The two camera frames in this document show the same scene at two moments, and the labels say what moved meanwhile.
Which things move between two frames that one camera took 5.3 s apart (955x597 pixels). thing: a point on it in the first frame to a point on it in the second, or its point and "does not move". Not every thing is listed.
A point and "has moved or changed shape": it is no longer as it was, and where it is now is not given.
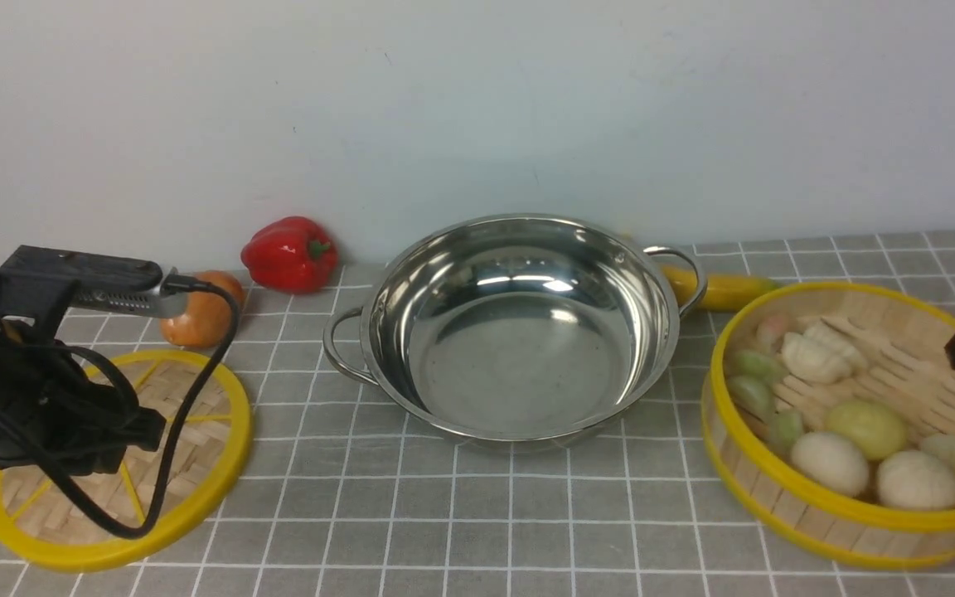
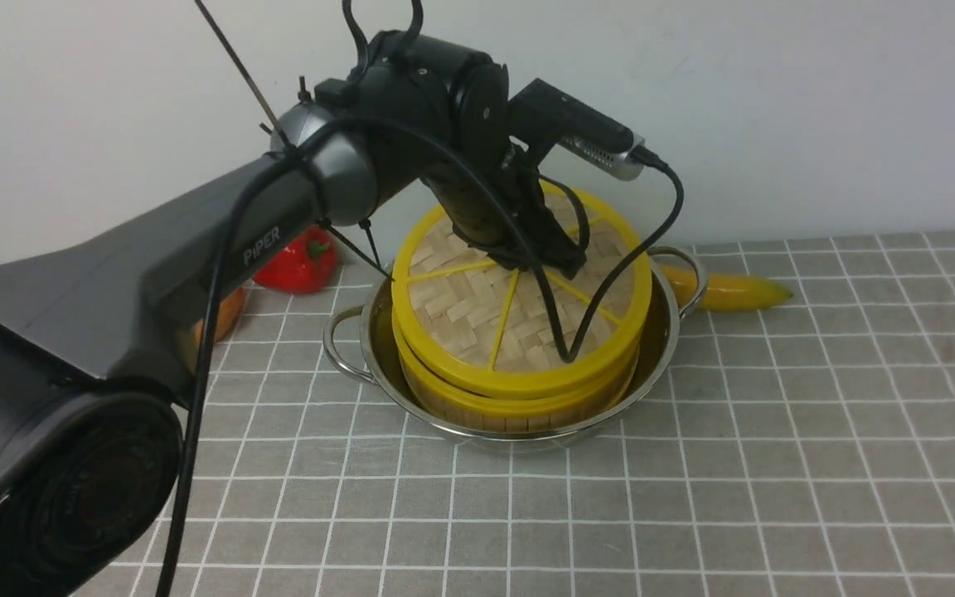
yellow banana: x=724 y=292 does not move
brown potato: x=208 y=314 does not move
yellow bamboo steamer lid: x=36 y=514 has moved or changed shape
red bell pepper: x=292 y=253 does not move
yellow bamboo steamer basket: x=906 y=369 to x=507 y=414
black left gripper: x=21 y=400 to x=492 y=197
